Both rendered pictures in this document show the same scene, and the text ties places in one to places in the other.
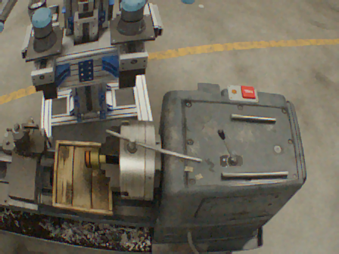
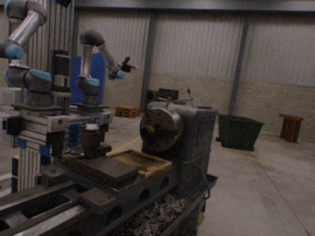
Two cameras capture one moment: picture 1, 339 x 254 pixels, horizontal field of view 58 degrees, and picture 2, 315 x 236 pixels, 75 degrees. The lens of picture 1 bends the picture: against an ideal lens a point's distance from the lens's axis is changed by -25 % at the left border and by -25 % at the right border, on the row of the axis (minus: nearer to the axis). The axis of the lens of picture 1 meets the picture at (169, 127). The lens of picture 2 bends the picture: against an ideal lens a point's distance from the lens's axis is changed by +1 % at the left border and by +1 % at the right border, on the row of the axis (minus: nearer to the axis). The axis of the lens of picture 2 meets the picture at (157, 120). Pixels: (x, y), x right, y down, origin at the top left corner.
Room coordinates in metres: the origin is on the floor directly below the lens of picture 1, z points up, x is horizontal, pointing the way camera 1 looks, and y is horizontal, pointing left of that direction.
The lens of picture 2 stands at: (-0.21, 1.26, 1.36)
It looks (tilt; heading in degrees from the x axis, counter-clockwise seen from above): 8 degrees down; 311
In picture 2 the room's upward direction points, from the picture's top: 7 degrees clockwise
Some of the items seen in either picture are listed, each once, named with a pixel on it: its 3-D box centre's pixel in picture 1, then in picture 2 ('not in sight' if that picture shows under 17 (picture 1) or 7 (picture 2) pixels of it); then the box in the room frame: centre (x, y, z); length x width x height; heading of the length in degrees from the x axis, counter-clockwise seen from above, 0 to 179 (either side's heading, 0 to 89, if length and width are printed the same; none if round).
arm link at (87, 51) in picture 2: not in sight; (86, 61); (1.56, 0.27, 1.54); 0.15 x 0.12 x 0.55; 177
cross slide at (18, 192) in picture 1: (24, 161); (96, 163); (0.66, 0.68, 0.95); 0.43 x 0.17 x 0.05; 9
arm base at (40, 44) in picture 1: (43, 36); (39, 98); (1.27, 0.75, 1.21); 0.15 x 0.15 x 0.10
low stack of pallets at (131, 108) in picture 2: not in sight; (128, 111); (7.15, -5.15, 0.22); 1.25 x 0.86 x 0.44; 119
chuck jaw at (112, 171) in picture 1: (114, 179); (165, 132); (0.63, 0.17, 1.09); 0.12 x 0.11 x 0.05; 9
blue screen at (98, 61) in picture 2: not in sight; (82, 86); (7.07, -2.73, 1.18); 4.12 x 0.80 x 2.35; 168
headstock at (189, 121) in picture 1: (232, 160); (181, 127); (0.81, -0.28, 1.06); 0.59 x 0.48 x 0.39; 99
